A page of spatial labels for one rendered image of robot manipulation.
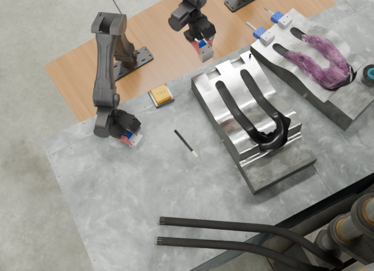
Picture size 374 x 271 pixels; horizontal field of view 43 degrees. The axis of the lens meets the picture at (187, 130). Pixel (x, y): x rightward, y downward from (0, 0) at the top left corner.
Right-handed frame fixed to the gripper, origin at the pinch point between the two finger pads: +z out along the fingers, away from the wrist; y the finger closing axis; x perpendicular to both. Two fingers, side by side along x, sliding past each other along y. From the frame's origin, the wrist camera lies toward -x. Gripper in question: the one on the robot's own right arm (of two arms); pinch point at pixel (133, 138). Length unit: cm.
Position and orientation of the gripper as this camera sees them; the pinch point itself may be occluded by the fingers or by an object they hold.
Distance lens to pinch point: 181.0
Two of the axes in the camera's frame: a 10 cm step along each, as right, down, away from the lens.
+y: 5.2, -7.9, 3.2
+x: -7.3, -2.3, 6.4
